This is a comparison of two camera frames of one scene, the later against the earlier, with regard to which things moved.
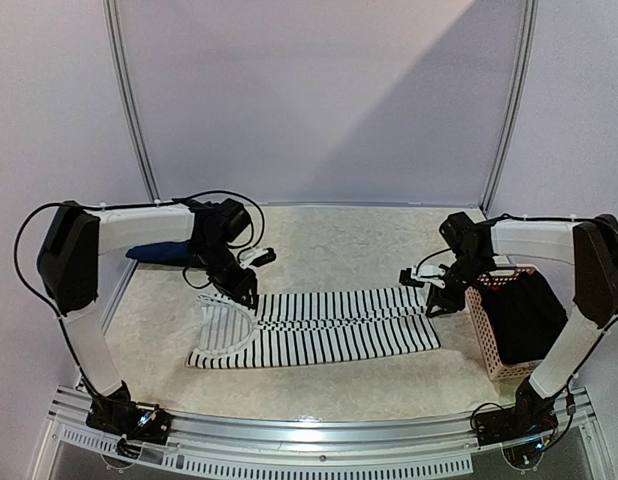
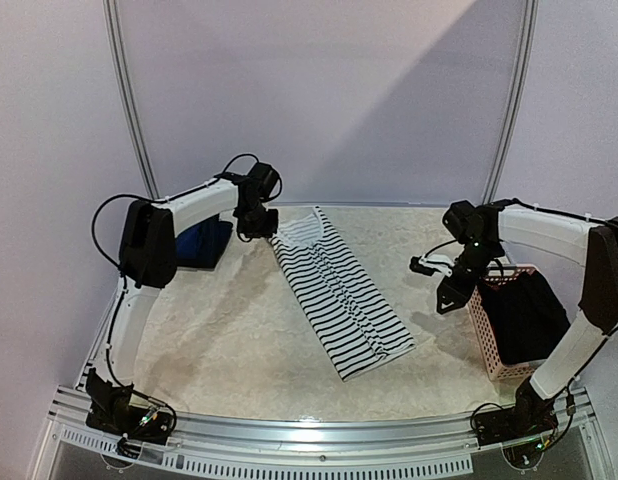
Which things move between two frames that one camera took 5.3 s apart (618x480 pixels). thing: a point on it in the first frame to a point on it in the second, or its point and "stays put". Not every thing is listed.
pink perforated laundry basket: (497, 370) stays put
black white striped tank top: (306, 325) to (355, 326)
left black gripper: (247, 281) to (271, 228)
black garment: (524, 316) stays put
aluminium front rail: (437, 444) stays put
